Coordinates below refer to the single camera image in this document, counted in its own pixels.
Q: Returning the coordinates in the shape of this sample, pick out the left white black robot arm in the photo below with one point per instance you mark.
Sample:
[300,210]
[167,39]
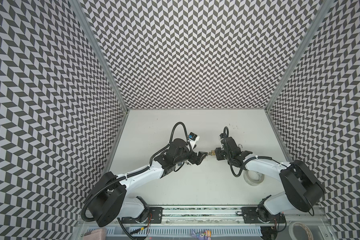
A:
[109,198]

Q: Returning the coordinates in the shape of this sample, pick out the clear tape roll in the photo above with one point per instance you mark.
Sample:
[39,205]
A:
[253,178]

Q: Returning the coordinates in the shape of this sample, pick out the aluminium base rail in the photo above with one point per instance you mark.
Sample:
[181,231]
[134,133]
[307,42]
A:
[229,215]

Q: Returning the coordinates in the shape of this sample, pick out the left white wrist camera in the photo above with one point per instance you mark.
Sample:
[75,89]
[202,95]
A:
[193,138]

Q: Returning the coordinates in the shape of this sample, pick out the purple toy figure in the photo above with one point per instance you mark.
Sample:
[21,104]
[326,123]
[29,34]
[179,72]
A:
[203,235]

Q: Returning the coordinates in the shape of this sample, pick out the pink box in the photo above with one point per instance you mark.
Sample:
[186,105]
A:
[98,234]

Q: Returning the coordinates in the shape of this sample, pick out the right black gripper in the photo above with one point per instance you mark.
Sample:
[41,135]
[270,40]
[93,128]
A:
[223,153]

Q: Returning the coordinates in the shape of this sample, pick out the white slotted cable duct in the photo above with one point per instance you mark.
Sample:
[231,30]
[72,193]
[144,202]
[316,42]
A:
[190,231]

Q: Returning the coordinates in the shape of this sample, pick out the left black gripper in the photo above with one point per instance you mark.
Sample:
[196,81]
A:
[199,158]

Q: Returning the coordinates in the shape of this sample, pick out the white tape roll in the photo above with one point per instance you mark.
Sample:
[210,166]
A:
[299,231]

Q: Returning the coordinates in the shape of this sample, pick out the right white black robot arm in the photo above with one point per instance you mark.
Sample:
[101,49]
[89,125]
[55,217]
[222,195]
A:
[302,189]

